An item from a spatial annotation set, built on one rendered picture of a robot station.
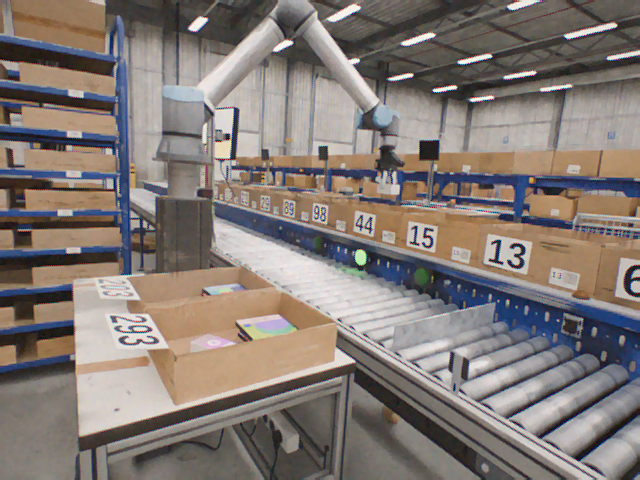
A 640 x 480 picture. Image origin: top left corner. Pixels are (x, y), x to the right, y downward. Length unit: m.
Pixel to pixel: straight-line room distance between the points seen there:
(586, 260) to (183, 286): 1.26
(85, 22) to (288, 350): 2.08
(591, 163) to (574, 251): 4.90
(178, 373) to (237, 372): 0.12
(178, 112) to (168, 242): 0.48
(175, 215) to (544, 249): 1.28
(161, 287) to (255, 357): 0.60
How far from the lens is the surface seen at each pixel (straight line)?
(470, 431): 0.92
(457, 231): 1.58
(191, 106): 1.56
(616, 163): 6.16
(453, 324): 1.27
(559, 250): 1.40
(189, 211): 1.54
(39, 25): 2.56
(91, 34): 2.56
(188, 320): 1.07
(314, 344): 0.92
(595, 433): 0.99
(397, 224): 1.80
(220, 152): 2.38
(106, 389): 0.92
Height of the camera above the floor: 1.20
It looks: 10 degrees down
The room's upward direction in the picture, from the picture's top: 3 degrees clockwise
